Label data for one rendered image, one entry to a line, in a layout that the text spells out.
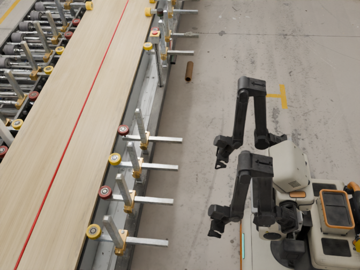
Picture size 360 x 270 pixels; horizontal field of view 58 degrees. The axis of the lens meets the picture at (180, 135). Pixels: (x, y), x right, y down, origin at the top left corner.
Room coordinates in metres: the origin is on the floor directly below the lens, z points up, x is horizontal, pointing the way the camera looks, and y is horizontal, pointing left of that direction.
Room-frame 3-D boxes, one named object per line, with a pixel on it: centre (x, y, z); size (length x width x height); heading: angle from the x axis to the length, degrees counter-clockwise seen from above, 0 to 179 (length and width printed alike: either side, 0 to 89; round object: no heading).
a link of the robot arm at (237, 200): (0.67, -0.24, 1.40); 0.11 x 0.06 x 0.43; 170
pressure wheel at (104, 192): (1.01, 0.48, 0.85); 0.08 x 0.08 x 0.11
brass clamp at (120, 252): (0.72, 0.38, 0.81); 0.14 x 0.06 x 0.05; 170
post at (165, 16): (2.67, 0.05, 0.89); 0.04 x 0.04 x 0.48; 80
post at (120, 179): (0.95, 0.34, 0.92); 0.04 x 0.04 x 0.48; 80
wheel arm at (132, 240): (0.73, 0.33, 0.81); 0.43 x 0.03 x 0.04; 80
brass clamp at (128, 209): (0.97, 0.34, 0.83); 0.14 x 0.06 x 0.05; 170
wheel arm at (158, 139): (1.47, 0.20, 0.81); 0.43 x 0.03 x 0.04; 80
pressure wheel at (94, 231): (0.76, 0.52, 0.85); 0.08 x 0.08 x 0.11
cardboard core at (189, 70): (3.14, -0.17, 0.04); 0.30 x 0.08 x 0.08; 170
